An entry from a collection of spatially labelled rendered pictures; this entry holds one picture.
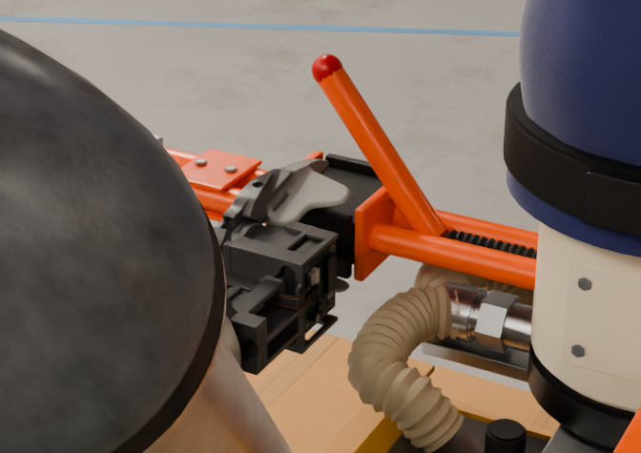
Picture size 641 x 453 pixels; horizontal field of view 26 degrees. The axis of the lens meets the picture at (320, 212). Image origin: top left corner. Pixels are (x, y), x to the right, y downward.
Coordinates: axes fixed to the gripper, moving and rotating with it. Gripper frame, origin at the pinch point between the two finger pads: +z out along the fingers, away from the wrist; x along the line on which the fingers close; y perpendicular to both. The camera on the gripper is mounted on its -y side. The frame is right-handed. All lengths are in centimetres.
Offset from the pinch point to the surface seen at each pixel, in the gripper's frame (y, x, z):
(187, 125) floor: -184, -124, 249
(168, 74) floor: -214, -124, 282
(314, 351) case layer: -43, -70, 78
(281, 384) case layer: -43, -70, 68
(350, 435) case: -2.6, -30.2, 12.4
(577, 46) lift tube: 23.1, 20.1, -9.0
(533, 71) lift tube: 19.8, 17.2, -6.9
